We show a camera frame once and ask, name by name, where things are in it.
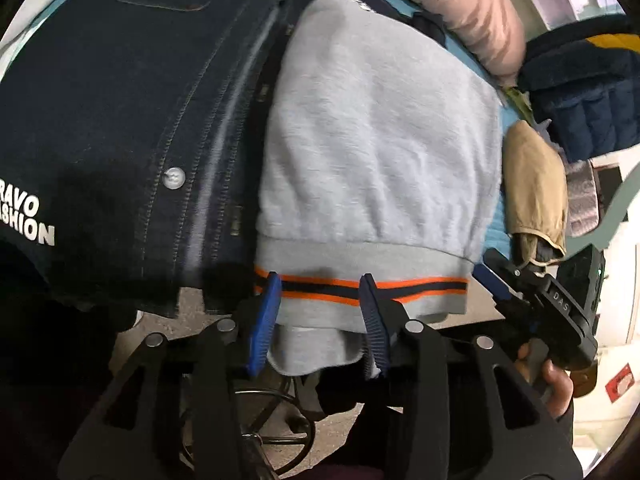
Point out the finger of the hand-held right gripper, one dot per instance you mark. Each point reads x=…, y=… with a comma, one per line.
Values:
x=492, y=282
x=512, y=272

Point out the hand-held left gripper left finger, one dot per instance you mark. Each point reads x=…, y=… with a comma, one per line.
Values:
x=262, y=325

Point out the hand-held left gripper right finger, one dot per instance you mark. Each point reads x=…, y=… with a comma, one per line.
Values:
x=372, y=330

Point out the grey jacket with navy sleeves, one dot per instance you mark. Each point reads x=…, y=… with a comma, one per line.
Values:
x=375, y=150

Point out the person's right hand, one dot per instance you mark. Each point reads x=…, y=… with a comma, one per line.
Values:
x=556, y=390

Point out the tan folded jacket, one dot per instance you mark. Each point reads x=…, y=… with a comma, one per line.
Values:
x=535, y=185

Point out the pink checked cover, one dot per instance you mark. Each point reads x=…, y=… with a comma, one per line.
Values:
x=581, y=200

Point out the yellow green cloth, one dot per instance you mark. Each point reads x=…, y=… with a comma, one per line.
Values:
x=517, y=102

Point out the yellow and navy puffer jacket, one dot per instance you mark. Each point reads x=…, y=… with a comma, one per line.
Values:
x=585, y=85

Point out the dark denim jacket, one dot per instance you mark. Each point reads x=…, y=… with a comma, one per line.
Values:
x=125, y=110

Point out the pink quilt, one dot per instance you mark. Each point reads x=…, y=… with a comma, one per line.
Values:
x=450, y=0

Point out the teal bunk bed frame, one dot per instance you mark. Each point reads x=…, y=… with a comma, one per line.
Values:
x=622, y=205

